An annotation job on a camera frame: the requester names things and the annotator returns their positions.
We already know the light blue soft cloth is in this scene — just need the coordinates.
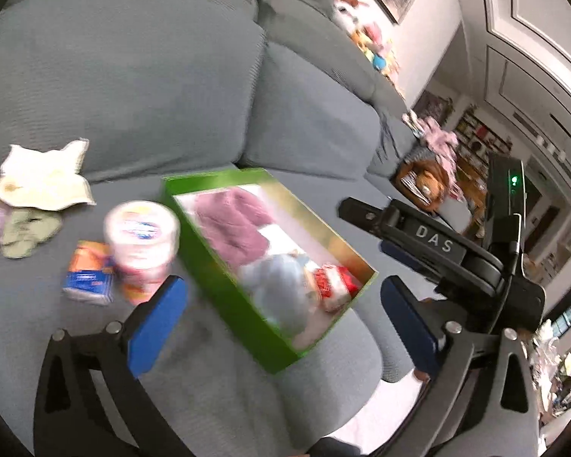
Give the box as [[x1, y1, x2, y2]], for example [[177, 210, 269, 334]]
[[240, 253, 322, 339]]

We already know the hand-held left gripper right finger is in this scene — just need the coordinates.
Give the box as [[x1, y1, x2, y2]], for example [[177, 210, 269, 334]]
[[375, 276, 539, 457]]

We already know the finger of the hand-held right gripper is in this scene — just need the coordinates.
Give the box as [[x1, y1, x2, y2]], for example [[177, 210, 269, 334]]
[[339, 197, 504, 292], [380, 239, 447, 292]]

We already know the pink crumpled cloth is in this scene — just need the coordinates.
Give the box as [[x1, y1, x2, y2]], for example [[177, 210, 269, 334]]
[[404, 110, 461, 174]]

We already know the bookshelf with books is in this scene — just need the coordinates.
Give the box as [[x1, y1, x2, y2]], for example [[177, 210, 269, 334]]
[[451, 104, 514, 189]]

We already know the small orange printed box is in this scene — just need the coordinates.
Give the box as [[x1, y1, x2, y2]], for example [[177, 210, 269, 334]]
[[61, 240, 159, 307]]

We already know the grey sofa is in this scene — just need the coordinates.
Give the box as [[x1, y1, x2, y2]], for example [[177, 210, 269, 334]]
[[0, 0, 477, 457]]

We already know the cluttered side table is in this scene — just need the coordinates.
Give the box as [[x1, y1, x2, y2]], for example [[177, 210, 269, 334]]
[[527, 316, 571, 422]]

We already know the pile of plush toys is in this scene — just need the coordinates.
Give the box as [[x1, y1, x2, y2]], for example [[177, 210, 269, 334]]
[[332, 0, 401, 79]]

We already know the pink white round tub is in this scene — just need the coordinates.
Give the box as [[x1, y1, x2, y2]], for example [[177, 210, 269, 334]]
[[103, 200, 182, 291]]

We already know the cream towel cloth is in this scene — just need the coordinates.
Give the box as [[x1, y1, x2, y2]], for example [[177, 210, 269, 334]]
[[0, 138, 96, 213]]

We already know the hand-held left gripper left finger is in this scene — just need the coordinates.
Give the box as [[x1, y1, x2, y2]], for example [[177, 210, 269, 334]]
[[32, 275, 192, 457]]

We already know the maroon fuzzy cloth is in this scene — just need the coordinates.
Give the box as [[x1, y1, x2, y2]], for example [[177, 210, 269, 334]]
[[193, 188, 279, 272]]

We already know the brown lion plush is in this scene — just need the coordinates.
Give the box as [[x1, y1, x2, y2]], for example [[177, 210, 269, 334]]
[[391, 158, 452, 211]]

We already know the white panelled door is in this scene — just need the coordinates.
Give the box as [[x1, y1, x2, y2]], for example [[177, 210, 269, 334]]
[[476, 0, 571, 122]]

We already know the olive green cloth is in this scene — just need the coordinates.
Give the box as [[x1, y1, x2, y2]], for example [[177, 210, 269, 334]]
[[0, 209, 64, 260]]

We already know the green cardboard box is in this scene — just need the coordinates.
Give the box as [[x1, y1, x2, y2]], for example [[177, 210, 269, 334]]
[[161, 166, 379, 375]]

